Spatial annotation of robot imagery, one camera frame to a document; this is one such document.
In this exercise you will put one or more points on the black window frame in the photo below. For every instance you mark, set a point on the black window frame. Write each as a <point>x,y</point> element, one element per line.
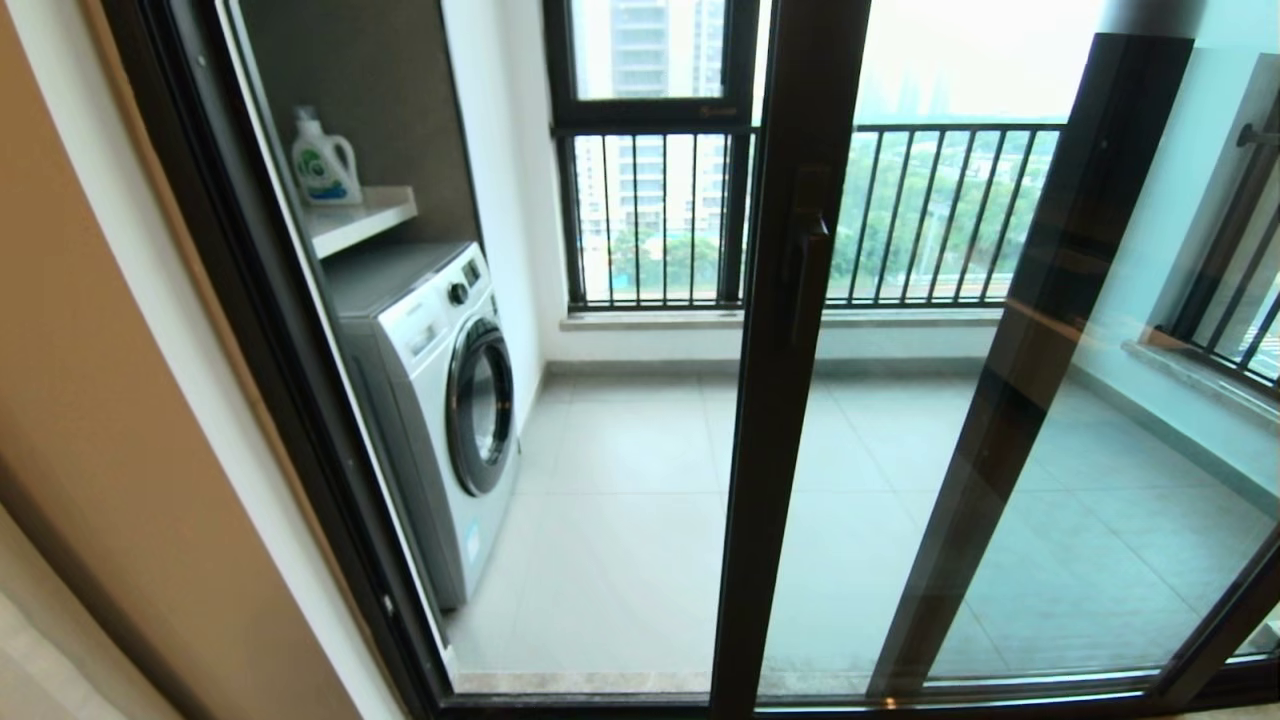
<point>650,110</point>

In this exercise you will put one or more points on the grey stone window sill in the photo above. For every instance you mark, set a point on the grey stone window sill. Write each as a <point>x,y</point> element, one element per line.
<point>650,318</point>

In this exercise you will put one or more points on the white wall shelf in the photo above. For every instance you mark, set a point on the white wall shelf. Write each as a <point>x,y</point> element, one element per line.
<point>360,220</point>

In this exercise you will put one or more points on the white front-load washing machine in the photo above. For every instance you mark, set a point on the white front-load washing machine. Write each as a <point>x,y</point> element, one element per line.
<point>420,400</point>

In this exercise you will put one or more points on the black metal side railing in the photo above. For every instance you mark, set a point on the black metal side railing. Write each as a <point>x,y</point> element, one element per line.
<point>1240,290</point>

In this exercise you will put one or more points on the white laundry detergent bottle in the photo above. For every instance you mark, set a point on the white laundry detergent bottle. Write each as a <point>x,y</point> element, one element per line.
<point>325,170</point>

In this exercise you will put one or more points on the dark brown fixed glass panel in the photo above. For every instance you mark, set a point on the dark brown fixed glass panel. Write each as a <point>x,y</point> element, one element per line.
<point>1050,330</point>

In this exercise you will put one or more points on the black metal balcony railing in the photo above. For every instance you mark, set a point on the black metal balcony railing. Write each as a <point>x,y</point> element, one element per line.
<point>930,129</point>

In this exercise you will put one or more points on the dark brown glass sliding door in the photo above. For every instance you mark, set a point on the dark brown glass sliding door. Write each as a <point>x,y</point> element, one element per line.
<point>770,450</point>

